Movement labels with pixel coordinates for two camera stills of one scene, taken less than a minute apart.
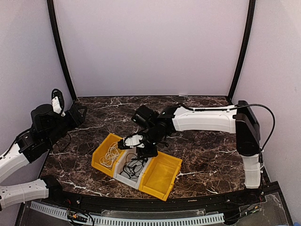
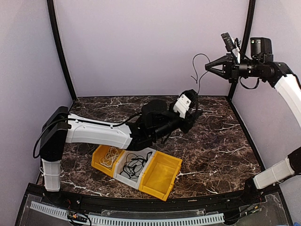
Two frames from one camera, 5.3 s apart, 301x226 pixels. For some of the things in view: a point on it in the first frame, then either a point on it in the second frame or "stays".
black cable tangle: (133, 165) stays
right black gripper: (146, 153) -> (231, 69)
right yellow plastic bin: (159, 175) stays
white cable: (111, 155) stays
